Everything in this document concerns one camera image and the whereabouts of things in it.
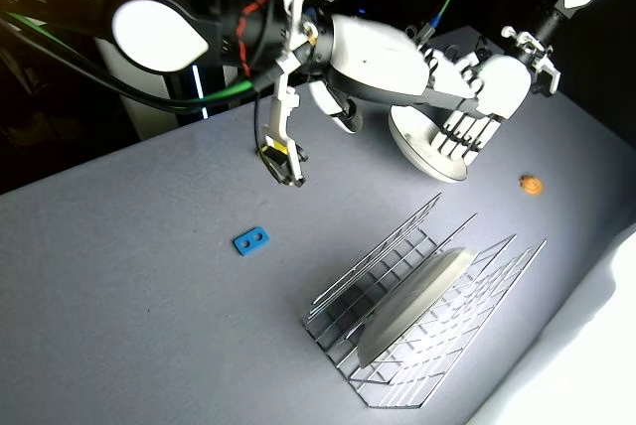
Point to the white ceramic plate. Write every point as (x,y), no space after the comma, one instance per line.
(412,306)
(417,147)

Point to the yellow rectangular block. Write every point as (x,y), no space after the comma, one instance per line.
(277,148)

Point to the blue block with two holes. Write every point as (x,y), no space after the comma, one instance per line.
(252,241)

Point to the small orange toy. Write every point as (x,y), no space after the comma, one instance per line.
(531,185)

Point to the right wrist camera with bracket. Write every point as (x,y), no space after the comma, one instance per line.
(283,112)

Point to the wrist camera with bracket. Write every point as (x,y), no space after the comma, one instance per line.
(283,112)
(546,77)

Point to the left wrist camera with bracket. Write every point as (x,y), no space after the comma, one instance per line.
(546,77)

